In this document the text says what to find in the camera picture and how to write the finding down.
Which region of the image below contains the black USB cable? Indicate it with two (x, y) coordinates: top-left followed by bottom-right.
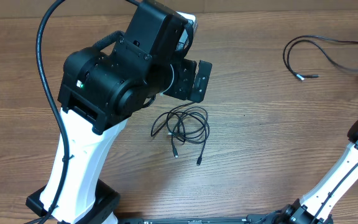
(150, 101), (211, 166)
(282, 34), (358, 82)

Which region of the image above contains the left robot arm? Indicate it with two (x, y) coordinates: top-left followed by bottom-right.
(26, 1), (212, 223)

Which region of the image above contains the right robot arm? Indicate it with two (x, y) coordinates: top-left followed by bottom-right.
(272, 120), (358, 223)

